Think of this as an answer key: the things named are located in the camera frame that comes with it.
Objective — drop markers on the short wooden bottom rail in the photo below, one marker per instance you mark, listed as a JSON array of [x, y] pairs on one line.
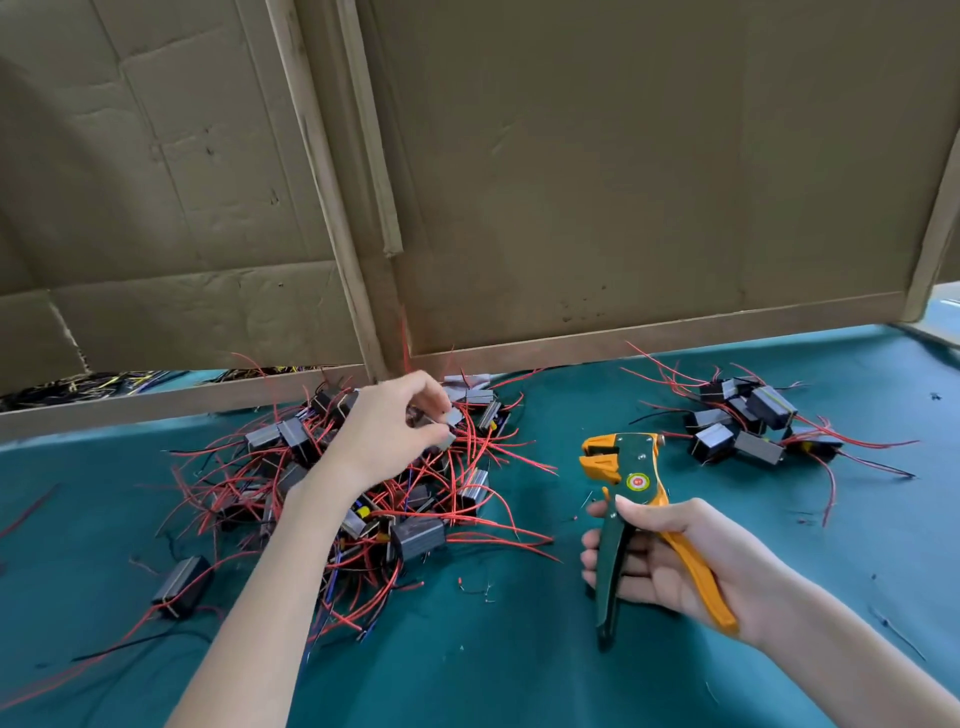
[[150, 408]]

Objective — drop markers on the person's right hand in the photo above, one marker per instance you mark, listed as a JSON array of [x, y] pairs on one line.
[[705, 570]]

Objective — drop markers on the creased brown cardboard panel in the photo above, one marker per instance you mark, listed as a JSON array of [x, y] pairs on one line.
[[135, 165]]

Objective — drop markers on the person's left hand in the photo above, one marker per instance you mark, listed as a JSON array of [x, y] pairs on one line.
[[383, 435]]

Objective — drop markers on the wooden corner post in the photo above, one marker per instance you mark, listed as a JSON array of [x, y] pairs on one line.
[[933, 248]]

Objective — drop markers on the smooth brown cardboard panel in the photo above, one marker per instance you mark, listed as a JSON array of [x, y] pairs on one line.
[[660, 150]]

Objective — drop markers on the flat grey board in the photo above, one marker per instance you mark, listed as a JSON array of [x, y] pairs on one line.
[[938, 323]]

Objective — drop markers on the thin wooden strip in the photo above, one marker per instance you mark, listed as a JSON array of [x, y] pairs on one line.
[[369, 135]]

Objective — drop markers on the wide wooden post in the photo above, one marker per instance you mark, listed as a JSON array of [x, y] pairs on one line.
[[323, 180]]

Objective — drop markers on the person's right forearm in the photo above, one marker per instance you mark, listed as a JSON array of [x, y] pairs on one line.
[[870, 660]]

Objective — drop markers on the person's left forearm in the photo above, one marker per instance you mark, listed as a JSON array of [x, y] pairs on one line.
[[263, 615]]

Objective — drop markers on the long wooden bottom rail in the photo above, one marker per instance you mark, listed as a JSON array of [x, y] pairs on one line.
[[660, 330]]

